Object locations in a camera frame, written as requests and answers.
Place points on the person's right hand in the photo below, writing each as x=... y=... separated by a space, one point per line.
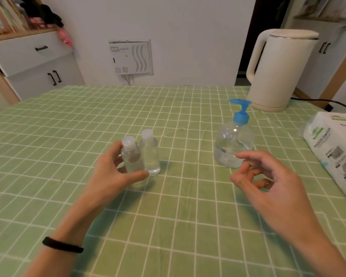
x=285 y=199

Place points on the person's left hand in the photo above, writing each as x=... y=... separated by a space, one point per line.
x=103 y=184

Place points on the small clear plastic bottle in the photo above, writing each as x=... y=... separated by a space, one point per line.
x=132 y=158
x=151 y=155

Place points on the large clear bottle blue pump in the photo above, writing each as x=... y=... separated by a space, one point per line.
x=233 y=144

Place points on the person's left forearm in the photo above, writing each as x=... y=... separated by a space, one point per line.
x=69 y=227

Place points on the green checked tablecloth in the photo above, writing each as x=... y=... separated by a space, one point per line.
x=75 y=213

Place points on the white tissue paper pack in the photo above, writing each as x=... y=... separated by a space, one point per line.
x=334 y=147

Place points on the black wrist band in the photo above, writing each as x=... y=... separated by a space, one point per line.
x=62 y=245

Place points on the cream electric kettle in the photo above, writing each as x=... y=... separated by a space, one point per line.
x=279 y=72

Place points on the white door wooden side cabinet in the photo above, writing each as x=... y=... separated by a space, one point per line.
x=314 y=69

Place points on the wooden top white cabinet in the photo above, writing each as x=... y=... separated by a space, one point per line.
x=31 y=66

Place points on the pink hanging item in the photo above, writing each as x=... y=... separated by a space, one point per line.
x=65 y=37

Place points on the black hanging item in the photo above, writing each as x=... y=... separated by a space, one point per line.
x=46 y=12

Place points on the leaning framed picture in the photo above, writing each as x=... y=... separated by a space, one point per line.
x=314 y=5

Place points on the row of pale books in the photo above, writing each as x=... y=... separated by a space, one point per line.
x=8 y=12

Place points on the white wall panel cover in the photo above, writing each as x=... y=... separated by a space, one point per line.
x=131 y=57

